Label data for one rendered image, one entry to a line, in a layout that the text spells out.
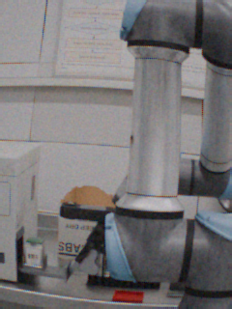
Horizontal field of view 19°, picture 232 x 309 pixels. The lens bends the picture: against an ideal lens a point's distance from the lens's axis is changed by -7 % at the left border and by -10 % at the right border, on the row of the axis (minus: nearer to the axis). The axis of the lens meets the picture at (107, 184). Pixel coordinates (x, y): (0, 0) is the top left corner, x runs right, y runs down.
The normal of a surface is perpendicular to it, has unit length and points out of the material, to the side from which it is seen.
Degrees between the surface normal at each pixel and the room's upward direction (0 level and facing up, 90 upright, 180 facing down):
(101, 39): 93
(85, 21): 94
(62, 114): 90
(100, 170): 90
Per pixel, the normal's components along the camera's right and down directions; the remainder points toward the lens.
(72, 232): -0.10, 0.14
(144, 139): -0.52, 0.02
